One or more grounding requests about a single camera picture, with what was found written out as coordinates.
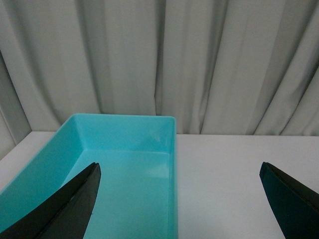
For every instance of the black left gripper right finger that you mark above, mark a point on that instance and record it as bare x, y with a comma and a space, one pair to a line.
294, 205

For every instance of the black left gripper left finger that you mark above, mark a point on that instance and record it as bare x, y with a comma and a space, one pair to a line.
65, 214

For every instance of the turquoise plastic storage bin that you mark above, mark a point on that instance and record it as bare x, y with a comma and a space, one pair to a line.
137, 195

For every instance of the grey pleated curtain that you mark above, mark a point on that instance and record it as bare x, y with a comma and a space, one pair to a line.
239, 67

